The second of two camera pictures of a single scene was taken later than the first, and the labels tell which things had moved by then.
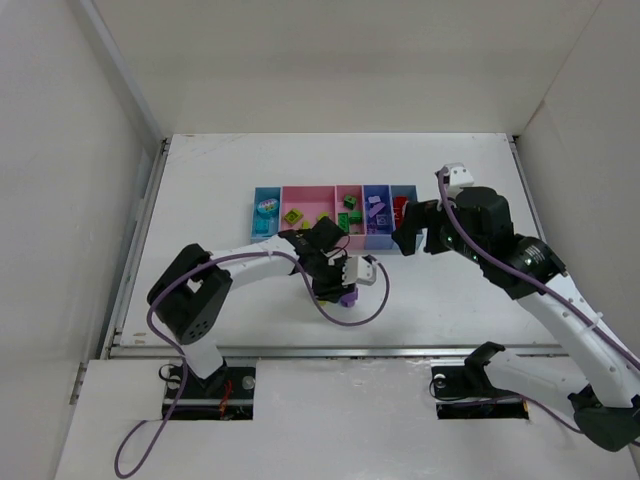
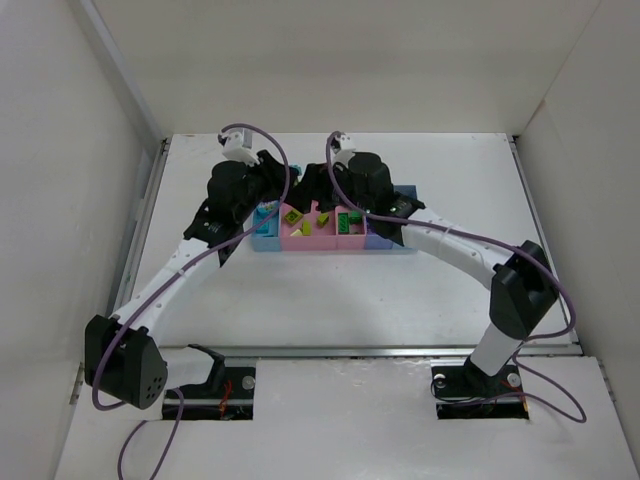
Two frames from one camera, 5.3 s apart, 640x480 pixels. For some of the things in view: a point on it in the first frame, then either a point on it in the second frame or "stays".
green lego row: (345, 219) stays
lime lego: (293, 215) stays
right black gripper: (426, 226) to (322, 182)
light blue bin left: (266, 212) stays
